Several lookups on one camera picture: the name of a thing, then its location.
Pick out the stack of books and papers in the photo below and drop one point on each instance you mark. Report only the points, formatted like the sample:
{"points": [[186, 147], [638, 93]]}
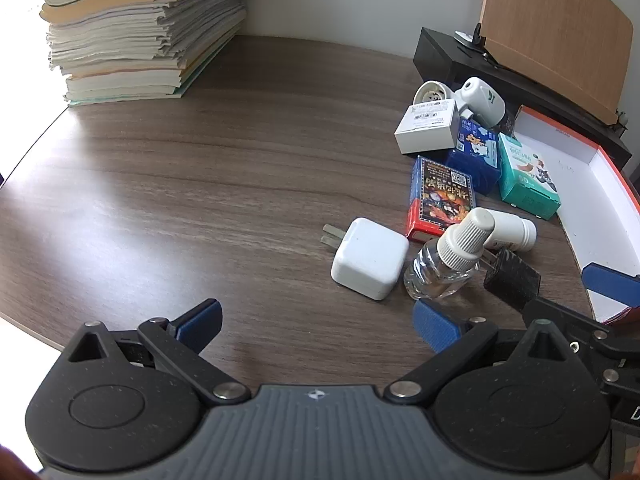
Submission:
{"points": [[125, 35]]}

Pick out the colourful playing card box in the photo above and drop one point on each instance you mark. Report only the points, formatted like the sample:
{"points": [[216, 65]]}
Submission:
{"points": [[440, 195]]}

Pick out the clear bottle with white cap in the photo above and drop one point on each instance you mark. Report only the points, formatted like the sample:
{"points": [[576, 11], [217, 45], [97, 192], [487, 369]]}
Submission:
{"points": [[460, 245]]}

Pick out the white plug-in heater with bottle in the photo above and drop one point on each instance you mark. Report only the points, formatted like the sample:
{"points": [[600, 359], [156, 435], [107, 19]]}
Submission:
{"points": [[480, 97]]}

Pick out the orange and white box tray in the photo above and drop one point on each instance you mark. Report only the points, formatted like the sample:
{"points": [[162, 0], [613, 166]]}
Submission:
{"points": [[575, 180]]}

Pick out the blue cartoon box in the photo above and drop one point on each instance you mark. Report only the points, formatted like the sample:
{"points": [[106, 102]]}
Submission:
{"points": [[475, 152]]}

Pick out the white charger plug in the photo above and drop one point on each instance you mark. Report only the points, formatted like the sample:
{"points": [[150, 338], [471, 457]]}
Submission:
{"points": [[367, 260]]}

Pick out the black desk riser shelf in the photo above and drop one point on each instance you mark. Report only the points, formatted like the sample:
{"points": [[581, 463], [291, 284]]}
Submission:
{"points": [[440, 52]]}

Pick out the small pale ornament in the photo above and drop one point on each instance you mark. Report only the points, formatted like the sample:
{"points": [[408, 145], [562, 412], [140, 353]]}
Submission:
{"points": [[622, 117]]}

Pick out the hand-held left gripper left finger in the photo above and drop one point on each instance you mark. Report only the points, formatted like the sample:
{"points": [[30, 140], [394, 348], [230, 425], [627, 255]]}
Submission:
{"points": [[207, 317]]}

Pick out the wooden book stand board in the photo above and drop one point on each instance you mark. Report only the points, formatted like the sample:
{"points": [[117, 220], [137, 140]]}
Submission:
{"points": [[550, 25]]}

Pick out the teal and white box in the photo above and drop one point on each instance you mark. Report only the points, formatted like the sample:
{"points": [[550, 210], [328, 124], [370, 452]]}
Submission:
{"points": [[525, 180]]}

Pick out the small white bottle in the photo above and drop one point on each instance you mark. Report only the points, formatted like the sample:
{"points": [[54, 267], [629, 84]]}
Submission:
{"points": [[515, 227]]}

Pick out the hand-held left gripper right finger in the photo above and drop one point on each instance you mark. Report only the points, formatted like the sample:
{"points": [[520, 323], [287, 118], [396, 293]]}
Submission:
{"points": [[435, 325]]}

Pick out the white cardboard box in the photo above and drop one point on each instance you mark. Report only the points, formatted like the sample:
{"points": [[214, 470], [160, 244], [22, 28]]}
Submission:
{"points": [[425, 127]]}

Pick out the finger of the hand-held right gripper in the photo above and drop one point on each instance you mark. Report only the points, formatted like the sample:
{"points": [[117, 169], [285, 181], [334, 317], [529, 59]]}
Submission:
{"points": [[512, 277], [612, 285]]}

